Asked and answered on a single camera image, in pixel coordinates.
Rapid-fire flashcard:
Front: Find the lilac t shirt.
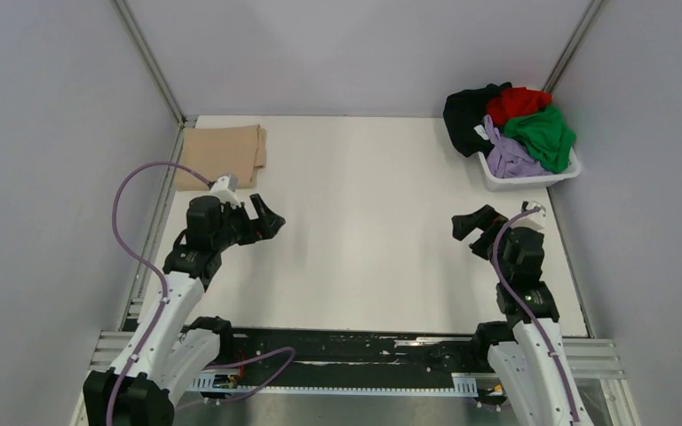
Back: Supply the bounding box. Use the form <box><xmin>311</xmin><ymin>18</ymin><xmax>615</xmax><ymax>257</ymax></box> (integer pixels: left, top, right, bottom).
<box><xmin>482</xmin><ymin>114</ymin><xmax>551</xmax><ymax>178</ymax></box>

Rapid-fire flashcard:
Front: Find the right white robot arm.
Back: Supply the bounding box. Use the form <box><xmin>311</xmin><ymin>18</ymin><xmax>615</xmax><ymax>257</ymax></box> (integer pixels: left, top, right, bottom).
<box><xmin>451</xmin><ymin>201</ymin><xmax>592</xmax><ymax>425</ymax></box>

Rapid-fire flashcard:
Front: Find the aluminium frame rail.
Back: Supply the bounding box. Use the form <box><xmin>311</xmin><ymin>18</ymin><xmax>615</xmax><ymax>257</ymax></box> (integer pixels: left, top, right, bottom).
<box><xmin>89</xmin><ymin>331</ymin><xmax>627</xmax><ymax>380</ymax></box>

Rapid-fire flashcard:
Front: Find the folded beige t shirt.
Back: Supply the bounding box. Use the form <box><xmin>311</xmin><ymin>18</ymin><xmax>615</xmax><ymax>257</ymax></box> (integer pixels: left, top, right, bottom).
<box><xmin>179</xmin><ymin>125</ymin><xmax>267</xmax><ymax>188</ymax></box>

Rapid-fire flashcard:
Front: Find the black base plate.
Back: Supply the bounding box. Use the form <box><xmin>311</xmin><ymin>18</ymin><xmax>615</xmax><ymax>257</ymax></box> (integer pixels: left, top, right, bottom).
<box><xmin>213</xmin><ymin>321</ymin><xmax>513</xmax><ymax>388</ymax></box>

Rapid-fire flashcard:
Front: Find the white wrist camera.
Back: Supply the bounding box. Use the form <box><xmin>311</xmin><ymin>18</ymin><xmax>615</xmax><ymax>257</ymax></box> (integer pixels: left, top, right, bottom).
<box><xmin>208</xmin><ymin>173</ymin><xmax>242</xmax><ymax>209</ymax></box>
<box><xmin>518</xmin><ymin>201</ymin><xmax>547</xmax><ymax>232</ymax></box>

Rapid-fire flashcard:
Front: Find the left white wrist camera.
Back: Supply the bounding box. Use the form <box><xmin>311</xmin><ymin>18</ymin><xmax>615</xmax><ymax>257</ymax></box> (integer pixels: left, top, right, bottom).
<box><xmin>208</xmin><ymin>173</ymin><xmax>242</xmax><ymax>209</ymax></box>

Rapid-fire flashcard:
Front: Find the green t shirt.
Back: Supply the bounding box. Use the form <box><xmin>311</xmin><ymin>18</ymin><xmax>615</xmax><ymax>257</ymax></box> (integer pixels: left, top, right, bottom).
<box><xmin>504</xmin><ymin>104</ymin><xmax>576</xmax><ymax>174</ymax></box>

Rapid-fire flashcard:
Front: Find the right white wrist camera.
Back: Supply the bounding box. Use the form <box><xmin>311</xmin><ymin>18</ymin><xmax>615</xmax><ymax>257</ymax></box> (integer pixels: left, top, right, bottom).
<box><xmin>518</xmin><ymin>201</ymin><xmax>547</xmax><ymax>232</ymax></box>

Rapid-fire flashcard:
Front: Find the red t shirt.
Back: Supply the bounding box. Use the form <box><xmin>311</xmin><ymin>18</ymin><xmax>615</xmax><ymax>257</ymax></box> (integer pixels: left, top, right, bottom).
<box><xmin>486</xmin><ymin>87</ymin><xmax>553</xmax><ymax>126</ymax></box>

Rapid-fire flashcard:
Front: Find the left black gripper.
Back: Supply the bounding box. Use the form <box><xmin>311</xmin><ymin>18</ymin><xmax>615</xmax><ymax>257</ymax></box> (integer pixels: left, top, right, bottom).
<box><xmin>212</xmin><ymin>193</ymin><xmax>285</xmax><ymax>251</ymax></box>

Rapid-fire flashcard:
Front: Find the black t shirt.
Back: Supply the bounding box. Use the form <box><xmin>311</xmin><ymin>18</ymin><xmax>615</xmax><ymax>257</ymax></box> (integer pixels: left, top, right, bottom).
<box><xmin>442</xmin><ymin>82</ymin><xmax>512</xmax><ymax>157</ymax></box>

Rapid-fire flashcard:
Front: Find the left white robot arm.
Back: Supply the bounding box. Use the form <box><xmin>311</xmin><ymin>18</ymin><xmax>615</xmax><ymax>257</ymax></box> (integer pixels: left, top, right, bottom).
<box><xmin>83</xmin><ymin>194</ymin><xmax>286</xmax><ymax>425</ymax></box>

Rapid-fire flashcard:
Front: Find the white laundry basket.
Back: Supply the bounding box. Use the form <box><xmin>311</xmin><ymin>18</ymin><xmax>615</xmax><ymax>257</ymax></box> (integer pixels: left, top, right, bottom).
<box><xmin>477</xmin><ymin>149</ymin><xmax>583</xmax><ymax>192</ymax></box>

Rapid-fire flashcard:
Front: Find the white slotted cable duct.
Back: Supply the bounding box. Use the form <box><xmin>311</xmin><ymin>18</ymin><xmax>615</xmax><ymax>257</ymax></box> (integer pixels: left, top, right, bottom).
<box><xmin>186</xmin><ymin>373</ymin><xmax>480</xmax><ymax>398</ymax></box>

